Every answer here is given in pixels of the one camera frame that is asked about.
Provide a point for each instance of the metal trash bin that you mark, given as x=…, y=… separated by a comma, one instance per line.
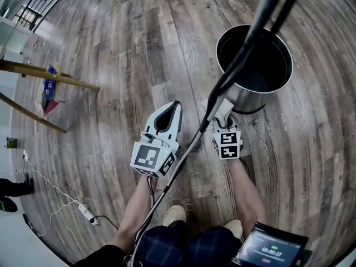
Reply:
x=267, y=65

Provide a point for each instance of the person's right shoe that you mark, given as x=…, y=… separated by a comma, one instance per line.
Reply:
x=234, y=228

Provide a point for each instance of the black metal railing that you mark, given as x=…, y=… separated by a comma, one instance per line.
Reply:
x=39, y=4

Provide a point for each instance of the blue packet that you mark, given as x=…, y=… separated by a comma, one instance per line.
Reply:
x=49, y=89

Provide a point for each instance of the person's black shirt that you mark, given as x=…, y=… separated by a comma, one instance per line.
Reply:
x=103, y=257

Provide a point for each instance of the round yellow table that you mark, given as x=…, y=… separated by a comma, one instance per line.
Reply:
x=27, y=72

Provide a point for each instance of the person's shoe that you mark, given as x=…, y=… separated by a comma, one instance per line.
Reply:
x=234, y=228
x=174, y=215

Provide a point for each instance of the person's left forearm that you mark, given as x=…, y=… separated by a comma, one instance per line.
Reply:
x=133, y=213

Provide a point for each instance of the pale plastic bag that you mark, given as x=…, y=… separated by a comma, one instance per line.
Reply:
x=39, y=104

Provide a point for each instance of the person's left leg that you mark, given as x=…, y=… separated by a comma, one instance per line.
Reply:
x=161, y=246

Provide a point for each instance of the green box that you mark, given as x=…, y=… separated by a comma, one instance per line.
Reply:
x=11, y=143

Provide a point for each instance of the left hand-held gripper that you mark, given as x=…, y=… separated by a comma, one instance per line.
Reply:
x=147, y=157

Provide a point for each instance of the white plug adapter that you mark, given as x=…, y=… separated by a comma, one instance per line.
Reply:
x=25, y=154

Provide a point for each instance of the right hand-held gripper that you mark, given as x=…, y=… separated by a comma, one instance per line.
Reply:
x=228, y=146

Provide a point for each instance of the person's leg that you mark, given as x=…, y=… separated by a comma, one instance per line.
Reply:
x=161, y=246
x=214, y=249

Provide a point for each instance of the person's right forearm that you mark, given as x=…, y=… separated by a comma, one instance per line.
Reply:
x=247, y=196

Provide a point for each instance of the colourful items under table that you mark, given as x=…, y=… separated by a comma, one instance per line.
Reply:
x=53, y=106

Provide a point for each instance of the white power strip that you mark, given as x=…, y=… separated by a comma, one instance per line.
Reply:
x=87, y=213

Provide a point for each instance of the black phone with screen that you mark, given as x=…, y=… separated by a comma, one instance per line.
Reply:
x=271, y=249

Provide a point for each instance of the person's left shoe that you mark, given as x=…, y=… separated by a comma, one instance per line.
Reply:
x=174, y=215

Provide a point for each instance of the person's right leg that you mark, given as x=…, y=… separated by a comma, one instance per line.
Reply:
x=214, y=249

